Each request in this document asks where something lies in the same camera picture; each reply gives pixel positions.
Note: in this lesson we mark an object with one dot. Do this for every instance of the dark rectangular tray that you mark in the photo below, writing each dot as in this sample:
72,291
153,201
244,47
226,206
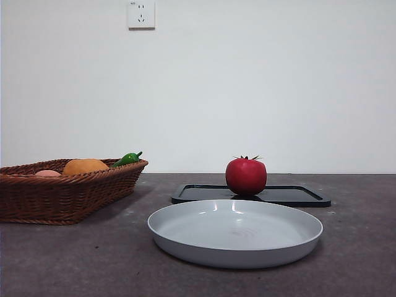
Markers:
294,195

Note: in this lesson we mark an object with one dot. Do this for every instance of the pink egg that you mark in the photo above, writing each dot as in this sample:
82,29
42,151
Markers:
48,173

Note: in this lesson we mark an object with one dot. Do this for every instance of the green pepper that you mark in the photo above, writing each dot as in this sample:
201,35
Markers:
127,159

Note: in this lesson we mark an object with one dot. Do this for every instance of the red tomato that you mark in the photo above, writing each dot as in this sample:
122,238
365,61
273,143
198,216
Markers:
246,176

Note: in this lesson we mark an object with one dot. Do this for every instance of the white wall socket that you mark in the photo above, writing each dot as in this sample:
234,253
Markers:
141,15

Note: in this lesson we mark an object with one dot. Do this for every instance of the white round plate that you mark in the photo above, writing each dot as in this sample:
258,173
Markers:
235,235

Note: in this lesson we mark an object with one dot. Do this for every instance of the orange round fruit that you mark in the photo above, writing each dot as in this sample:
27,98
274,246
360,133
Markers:
85,167

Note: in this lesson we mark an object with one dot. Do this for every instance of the brown wicker basket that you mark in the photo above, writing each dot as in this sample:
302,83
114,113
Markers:
62,198

